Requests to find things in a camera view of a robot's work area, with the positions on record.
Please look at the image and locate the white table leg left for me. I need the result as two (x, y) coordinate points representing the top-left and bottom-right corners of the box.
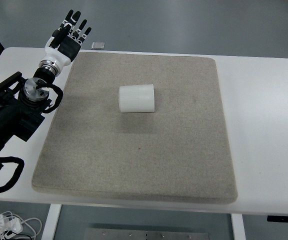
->
(41, 204), (62, 240)

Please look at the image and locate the small grey floor box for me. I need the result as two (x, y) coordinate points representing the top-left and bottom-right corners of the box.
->
(91, 41), (105, 50)

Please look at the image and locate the beige felt mat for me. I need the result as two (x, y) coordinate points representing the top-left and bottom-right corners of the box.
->
(31, 52), (238, 204)

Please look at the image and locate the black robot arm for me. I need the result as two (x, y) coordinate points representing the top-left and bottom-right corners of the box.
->
(0, 10), (92, 151)

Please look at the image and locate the white ribbed cup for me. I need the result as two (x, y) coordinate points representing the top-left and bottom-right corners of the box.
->
(118, 84), (155, 113)

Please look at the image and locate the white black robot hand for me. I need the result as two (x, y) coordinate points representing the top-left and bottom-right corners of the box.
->
(43, 9), (92, 68)

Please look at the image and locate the metal floor plate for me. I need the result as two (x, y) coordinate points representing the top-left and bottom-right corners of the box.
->
(83, 228), (210, 240)

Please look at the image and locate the white power strip with cables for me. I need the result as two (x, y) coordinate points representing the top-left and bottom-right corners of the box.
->
(0, 211), (43, 240)

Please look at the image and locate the white table leg right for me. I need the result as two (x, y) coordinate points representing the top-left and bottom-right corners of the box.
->
(231, 213), (246, 240)

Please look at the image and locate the black desk control panel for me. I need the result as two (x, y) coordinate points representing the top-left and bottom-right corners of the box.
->
(267, 215), (288, 223)

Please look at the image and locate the white table leg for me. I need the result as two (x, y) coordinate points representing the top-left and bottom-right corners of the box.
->
(231, 213), (246, 240)
(41, 204), (62, 240)

